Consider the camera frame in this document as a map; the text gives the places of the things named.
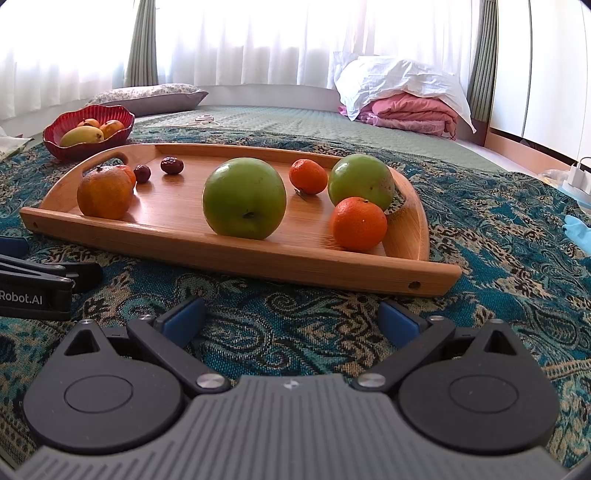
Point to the white bedding bundle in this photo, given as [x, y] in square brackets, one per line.
[401, 78]

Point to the green curtain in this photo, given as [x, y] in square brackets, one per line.
[141, 41]
[482, 50]

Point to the small orange fruit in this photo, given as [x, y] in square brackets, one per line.
[87, 122]
[112, 128]

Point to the pink folded blanket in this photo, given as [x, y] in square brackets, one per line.
[411, 113]

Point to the pale printed cloth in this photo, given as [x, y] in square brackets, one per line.
[9, 144]

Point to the large orange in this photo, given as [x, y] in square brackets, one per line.
[104, 191]

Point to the white sheer curtain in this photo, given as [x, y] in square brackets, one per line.
[277, 37]

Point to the teal patterned blanket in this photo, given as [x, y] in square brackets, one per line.
[485, 258]

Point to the light blue cloth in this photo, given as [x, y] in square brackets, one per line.
[577, 230]

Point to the red ribbed bowl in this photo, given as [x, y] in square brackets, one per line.
[92, 150]

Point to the yellow mango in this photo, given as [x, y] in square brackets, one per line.
[82, 136]

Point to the small clear plastic item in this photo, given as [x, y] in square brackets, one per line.
[205, 120]

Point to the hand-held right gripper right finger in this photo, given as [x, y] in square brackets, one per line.
[397, 321]

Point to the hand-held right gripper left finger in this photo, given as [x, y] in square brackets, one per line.
[184, 318]

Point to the red date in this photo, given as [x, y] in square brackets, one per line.
[171, 165]
[141, 173]

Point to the green quilted mat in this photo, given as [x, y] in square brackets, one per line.
[286, 117]

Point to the small mandarin orange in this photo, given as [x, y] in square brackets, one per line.
[359, 224]
[308, 176]
[128, 171]

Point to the white wardrobe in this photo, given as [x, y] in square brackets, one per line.
[545, 69]

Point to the white charger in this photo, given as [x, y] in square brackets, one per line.
[579, 177]

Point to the grey floral pillow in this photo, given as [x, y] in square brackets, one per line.
[152, 97]

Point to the elongated green apple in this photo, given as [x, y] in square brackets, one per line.
[361, 181]

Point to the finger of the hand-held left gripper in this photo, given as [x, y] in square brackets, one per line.
[46, 270]
[11, 247]

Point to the round green apple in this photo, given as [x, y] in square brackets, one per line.
[244, 198]

